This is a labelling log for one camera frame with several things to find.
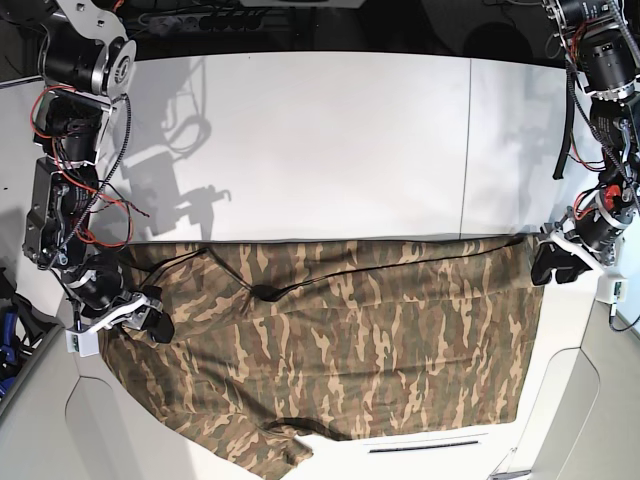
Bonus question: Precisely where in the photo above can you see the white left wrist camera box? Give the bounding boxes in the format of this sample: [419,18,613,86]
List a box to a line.
[595,272,628,304]

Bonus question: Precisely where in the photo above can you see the blue and black equipment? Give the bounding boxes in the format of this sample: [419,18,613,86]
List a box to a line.
[1,265,59,399]

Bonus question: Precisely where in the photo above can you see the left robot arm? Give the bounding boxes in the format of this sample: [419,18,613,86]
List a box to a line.
[531,1,639,286]

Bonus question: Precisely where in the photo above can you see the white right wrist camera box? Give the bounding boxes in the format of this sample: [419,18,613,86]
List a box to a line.
[65,329,100,358]

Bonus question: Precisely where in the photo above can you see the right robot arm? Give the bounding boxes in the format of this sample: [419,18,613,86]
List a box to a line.
[1,1,175,356]

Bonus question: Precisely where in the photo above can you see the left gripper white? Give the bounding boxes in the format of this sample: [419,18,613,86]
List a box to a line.
[530,223,606,286]

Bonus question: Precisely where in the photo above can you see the camouflage T-shirt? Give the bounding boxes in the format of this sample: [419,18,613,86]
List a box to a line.
[101,236,543,479]

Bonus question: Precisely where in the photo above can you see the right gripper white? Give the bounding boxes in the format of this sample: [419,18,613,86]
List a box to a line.
[74,285,175,344]

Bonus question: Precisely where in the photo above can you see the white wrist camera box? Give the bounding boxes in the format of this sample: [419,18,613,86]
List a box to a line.
[595,272,628,304]
[65,329,100,358]

